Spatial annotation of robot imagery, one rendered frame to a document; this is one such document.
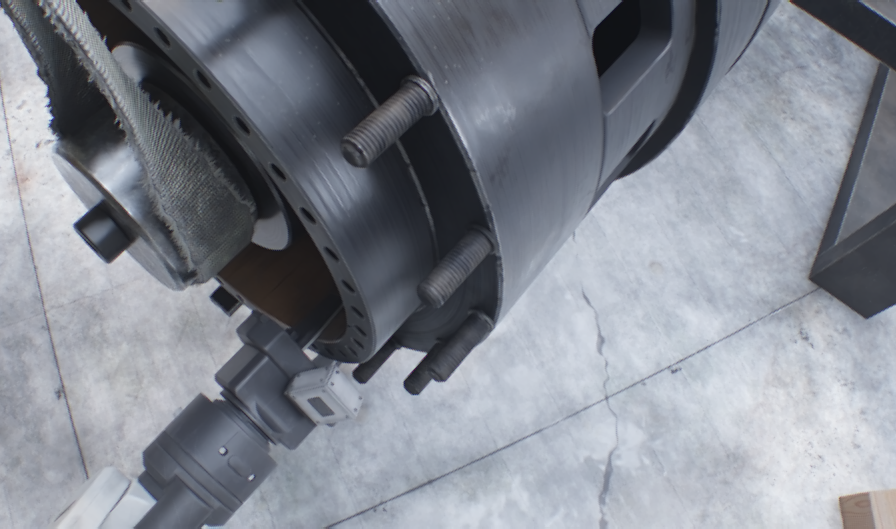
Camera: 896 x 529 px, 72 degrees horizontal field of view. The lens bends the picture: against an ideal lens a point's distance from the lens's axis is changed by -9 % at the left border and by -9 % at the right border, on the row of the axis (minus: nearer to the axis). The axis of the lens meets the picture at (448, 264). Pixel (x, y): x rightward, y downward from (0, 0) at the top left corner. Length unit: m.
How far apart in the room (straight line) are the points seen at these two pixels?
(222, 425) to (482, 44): 0.34
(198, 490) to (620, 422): 1.04
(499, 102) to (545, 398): 1.08
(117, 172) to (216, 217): 0.07
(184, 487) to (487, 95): 0.34
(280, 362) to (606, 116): 0.31
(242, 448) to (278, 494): 0.77
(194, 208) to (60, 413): 1.02
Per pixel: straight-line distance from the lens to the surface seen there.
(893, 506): 1.65
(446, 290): 0.36
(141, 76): 0.52
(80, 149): 0.48
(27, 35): 0.44
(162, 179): 0.41
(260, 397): 0.55
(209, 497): 0.54
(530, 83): 0.37
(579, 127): 0.42
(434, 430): 1.33
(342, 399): 0.53
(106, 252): 0.51
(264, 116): 0.34
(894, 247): 1.66
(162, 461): 0.55
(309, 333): 0.57
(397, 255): 0.40
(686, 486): 1.48
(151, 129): 0.39
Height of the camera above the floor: 1.29
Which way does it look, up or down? 64 degrees down
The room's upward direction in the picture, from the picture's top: 21 degrees clockwise
